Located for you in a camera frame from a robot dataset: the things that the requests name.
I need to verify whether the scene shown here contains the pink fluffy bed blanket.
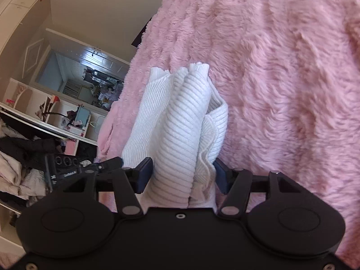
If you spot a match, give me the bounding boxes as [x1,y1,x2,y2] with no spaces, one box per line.
[98,0,359,268]

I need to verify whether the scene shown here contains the open wardrobe with clothes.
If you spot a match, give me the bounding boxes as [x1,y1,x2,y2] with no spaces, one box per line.
[1,113,96,212]

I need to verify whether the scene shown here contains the black panel by wall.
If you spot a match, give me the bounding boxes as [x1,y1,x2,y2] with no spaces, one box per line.
[131,19,151,48]

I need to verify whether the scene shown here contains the white cable-knit sweater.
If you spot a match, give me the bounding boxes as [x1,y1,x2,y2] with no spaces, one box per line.
[121,62,228,210]

